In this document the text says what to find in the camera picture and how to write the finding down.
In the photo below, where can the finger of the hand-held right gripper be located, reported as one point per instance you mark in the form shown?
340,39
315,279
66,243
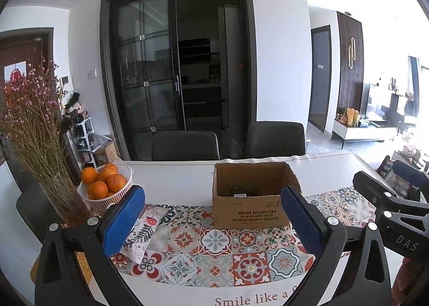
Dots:
372,187
410,175

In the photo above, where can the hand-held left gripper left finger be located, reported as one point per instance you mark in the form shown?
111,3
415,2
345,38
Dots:
122,222

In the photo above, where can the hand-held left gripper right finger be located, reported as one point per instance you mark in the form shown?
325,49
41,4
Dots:
301,222

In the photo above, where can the brown cardboard box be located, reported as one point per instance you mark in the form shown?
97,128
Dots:
248,212

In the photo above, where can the black handheld radio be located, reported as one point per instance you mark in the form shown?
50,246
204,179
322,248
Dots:
239,191

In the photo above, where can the person's right forearm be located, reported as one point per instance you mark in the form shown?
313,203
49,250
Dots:
407,281

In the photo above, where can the chair with plaid cushion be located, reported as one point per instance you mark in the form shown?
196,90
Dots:
388,170

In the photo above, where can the floral print cloth pouch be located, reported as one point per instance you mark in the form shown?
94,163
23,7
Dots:
147,225

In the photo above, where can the white slotted fruit basket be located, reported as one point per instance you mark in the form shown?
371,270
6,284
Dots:
100,203

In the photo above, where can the orange fruit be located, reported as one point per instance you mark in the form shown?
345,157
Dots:
109,170
88,175
98,190
116,182

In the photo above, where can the white television cabinet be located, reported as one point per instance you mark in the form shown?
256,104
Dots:
362,131

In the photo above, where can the clear glass vase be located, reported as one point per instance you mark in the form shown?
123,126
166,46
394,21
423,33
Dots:
63,198

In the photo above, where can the small cardboard carton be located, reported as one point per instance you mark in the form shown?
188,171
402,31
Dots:
107,153

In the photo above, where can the orange paper bag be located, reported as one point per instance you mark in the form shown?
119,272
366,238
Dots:
352,116

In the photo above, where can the patterned tile-print table mat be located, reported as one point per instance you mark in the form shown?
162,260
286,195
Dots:
218,242

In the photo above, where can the dark grey dining chair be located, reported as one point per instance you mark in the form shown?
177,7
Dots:
30,208
274,140
184,146

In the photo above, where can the white shoe rack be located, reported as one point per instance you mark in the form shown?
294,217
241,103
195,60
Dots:
82,131

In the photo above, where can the dark grey interior door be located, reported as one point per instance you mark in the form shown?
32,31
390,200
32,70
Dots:
320,81

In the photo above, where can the plush toys pile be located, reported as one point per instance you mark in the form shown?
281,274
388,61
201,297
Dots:
75,108

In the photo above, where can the dried pink flower bouquet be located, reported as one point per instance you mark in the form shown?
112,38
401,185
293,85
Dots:
37,118

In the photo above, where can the black framed sliding glass door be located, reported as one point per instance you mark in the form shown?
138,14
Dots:
147,57

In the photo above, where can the grey refrigerator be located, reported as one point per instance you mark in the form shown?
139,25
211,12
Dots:
229,67

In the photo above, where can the red door ornament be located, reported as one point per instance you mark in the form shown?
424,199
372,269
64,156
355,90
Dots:
16,77

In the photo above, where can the black range hood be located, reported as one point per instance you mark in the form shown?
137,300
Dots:
194,47

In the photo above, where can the brown wooden entrance door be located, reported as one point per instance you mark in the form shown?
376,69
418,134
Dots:
20,54

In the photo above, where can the dark slatted wall panel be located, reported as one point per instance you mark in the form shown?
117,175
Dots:
345,91

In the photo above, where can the gold loop wall ornament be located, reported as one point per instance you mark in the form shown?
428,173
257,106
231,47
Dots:
349,57

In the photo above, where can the white wall intercom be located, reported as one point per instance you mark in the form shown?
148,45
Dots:
65,80

